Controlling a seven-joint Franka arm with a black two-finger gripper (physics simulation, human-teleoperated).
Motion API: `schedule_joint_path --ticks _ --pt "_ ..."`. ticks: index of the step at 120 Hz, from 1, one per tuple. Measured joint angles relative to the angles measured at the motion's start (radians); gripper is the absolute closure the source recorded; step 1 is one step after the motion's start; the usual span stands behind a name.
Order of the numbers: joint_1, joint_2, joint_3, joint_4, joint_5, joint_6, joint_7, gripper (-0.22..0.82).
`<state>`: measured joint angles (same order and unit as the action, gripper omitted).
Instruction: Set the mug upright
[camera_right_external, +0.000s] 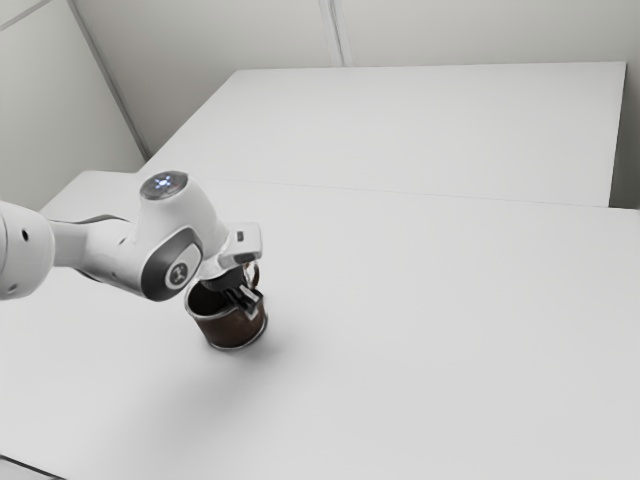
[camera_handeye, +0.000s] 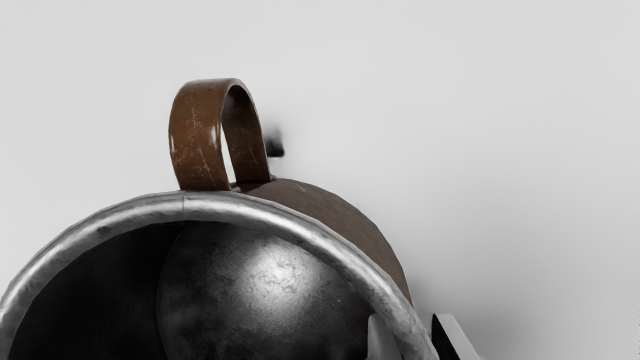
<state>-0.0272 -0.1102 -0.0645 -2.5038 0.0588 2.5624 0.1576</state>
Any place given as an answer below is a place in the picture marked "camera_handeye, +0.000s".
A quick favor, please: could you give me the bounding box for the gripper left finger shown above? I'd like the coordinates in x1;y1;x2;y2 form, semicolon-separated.
366;313;402;360

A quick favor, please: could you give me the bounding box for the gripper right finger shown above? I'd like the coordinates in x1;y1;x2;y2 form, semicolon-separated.
431;313;483;360

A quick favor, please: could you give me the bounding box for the brown mug with silver rim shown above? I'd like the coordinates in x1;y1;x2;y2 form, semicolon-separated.
0;77;441;360

